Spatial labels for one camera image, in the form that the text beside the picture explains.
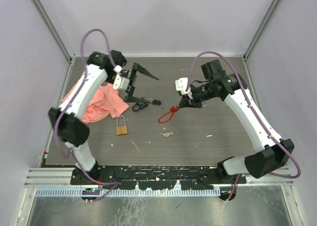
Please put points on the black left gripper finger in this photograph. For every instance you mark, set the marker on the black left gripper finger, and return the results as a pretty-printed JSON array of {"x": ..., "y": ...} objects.
[
  {"x": 143, "y": 71},
  {"x": 129, "y": 98}
]

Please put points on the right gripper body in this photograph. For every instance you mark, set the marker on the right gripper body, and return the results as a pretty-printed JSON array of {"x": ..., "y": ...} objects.
[{"x": 199, "y": 94}]

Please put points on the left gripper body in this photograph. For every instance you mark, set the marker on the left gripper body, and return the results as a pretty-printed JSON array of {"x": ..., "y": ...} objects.
[{"x": 132, "y": 76}]

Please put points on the red cable seal lock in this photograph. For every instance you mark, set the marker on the red cable seal lock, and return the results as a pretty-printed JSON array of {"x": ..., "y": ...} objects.
[{"x": 169, "y": 115}]

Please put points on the black padlock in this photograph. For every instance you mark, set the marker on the black padlock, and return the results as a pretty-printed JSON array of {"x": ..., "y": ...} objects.
[{"x": 139, "y": 106}]

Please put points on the black-headed key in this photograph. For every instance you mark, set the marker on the black-headed key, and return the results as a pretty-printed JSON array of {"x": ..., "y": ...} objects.
[{"x": 157, "y": 103}]

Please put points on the large brass padlock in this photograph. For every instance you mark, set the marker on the large brass padlock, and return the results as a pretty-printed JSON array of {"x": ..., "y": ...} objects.
[{"x": 121, "y": 129}]

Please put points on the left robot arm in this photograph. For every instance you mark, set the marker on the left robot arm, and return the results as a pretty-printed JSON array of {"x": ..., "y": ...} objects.
[{"x": 67, "y": 118}]

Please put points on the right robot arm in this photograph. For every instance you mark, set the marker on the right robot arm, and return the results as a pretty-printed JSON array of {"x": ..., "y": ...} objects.
[{"x": 271, "y": 150}]

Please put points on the silver brass lock keys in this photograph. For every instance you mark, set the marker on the silver brass lock keys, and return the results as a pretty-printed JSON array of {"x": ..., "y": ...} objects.
[{"x": 167, "y": 134}]

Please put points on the small brass padlock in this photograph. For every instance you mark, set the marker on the small brass padlock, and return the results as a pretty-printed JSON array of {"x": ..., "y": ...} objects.
[{"x": 204, "y": 104}]

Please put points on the pink cloth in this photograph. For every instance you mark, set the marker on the pink cloth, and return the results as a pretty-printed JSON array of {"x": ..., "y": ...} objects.
[{"x": 106, "y": 101}]

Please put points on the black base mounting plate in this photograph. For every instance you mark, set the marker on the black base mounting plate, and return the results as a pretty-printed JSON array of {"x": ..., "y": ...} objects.
[{"x": 161, "y": 177}]

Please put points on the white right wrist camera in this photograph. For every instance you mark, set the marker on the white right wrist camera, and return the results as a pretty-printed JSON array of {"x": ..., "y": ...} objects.
[{"x": 181, "y": 86}]

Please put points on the aluminium frame rail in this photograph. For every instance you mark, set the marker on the aluminium frame rail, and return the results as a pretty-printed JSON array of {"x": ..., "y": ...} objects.
[{"x": 44, "y": 177}]

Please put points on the slotted cable duct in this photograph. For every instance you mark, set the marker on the slotted cable duct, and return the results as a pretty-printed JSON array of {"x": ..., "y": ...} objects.
[{"x": 86, "y": 192}]

